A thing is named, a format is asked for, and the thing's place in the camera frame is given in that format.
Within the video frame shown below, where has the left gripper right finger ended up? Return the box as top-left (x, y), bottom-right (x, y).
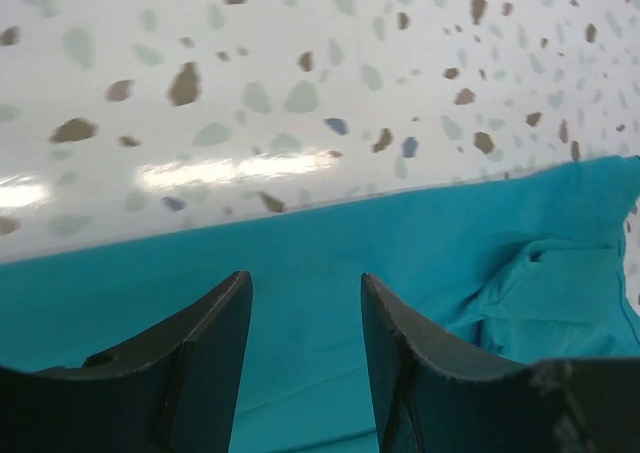
top-left (361, 274), bottom-right (639, 453)

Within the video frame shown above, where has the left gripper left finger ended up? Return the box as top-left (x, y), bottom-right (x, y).
top-left (1, 271), bottom-right (253, 452)

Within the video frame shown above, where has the teal t shirt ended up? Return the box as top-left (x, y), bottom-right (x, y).
top-left (1, 157), bottom-right (639, 452)

